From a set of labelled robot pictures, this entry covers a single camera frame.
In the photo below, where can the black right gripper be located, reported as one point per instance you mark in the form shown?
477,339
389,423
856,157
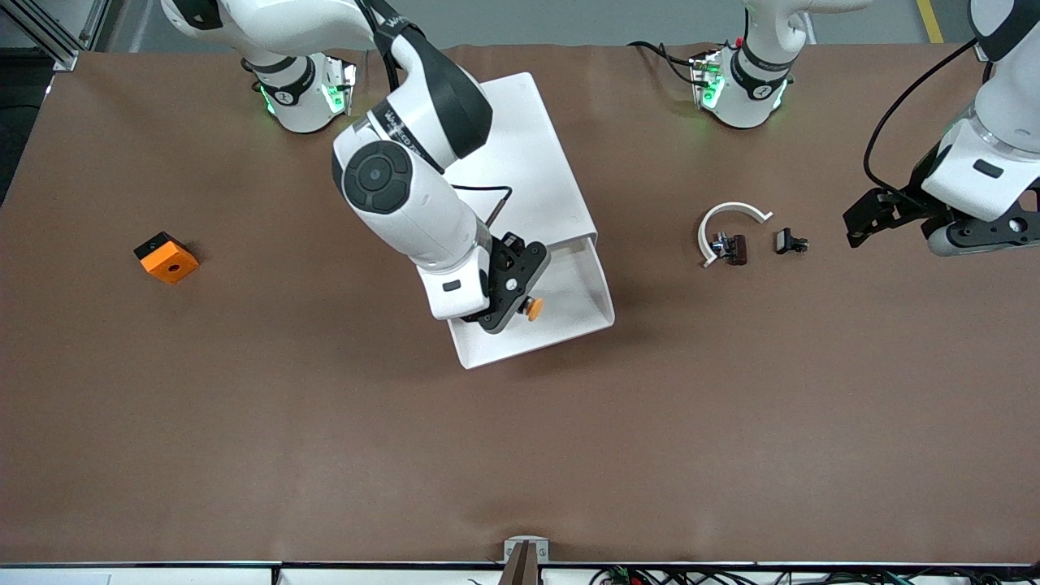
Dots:
509,244

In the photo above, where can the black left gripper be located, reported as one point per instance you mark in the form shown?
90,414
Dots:
918,197

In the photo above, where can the orange push button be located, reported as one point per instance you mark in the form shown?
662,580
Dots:
534,309

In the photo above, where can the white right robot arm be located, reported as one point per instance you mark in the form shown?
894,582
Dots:
406,195

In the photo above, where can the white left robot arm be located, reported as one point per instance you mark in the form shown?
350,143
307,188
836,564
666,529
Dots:
1007,114

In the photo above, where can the small black electronic component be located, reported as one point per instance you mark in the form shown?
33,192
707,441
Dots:
786,241

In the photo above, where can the small brown electronic component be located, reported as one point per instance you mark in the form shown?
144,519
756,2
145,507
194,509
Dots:
734,249

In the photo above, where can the brown table cover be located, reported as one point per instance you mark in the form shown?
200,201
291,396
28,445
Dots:
520,471

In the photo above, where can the orange and black block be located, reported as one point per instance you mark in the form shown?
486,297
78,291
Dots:
168,260

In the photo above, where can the metal table edge bracket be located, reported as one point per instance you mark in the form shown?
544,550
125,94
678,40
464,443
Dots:
526,551

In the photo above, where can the white table edge rail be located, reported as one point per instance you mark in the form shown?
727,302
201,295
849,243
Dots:
162,574

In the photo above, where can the aluminium frame post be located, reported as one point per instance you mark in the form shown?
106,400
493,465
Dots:
49,32

